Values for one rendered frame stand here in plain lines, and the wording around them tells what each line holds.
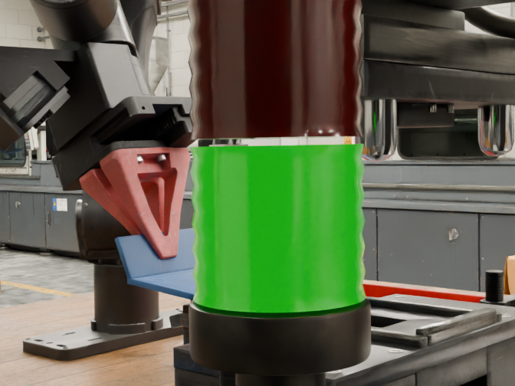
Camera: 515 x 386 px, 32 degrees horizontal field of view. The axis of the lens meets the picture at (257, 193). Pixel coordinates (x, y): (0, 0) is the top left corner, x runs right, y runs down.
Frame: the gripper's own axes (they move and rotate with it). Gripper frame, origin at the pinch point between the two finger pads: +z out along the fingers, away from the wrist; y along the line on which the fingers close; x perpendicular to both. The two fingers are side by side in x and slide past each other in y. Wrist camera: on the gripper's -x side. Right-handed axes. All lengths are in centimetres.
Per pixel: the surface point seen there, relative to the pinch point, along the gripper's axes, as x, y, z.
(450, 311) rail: 3.6, 17.3, 11.1
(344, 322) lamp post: -26.6, 33.9, 11.7
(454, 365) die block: -1.5, 19.5, 13.9
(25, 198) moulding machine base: 484, -712, -276
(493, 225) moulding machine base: 456, -217, -45
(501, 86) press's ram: 3.9, 25.5, 1.0
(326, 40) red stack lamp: -26.7, 36.2, 6.5
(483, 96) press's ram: 1.8, 25.3, 1.6
